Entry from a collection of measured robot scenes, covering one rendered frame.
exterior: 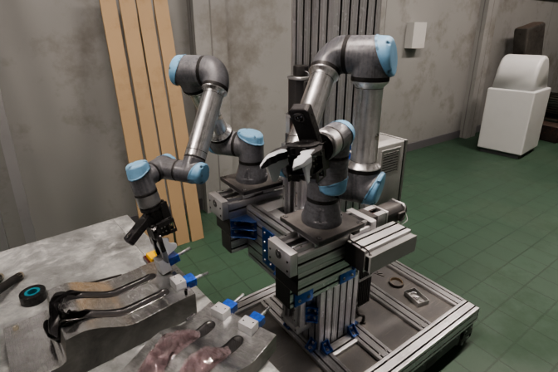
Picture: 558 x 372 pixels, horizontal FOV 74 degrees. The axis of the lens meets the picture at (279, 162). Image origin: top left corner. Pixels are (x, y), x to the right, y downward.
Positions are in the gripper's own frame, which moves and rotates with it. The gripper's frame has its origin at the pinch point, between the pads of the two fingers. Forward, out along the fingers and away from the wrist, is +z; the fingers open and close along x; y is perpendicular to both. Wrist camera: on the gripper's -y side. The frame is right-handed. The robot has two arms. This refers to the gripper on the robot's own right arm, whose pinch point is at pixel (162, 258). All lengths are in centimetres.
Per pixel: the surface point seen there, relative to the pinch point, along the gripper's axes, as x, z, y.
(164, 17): 168, -96, 103
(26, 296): 24.3, 1.2, -40.5
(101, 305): -7.1, 1.1, -23.0
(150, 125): 165, -21, 66
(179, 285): -13.5, 4.8, -0.9
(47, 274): 40, 4, -32
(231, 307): -28.3, 12.3, 7.9
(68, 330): -15.2, -2.0, -32.9
